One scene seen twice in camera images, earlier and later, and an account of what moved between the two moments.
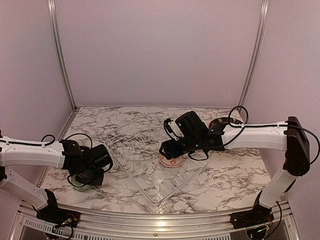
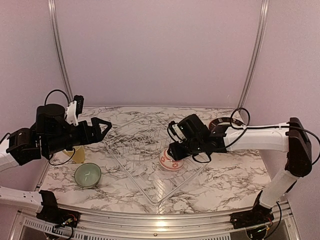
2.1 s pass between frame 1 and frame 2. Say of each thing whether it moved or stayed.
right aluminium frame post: stayed
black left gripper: moved
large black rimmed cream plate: stayed
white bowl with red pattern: moved
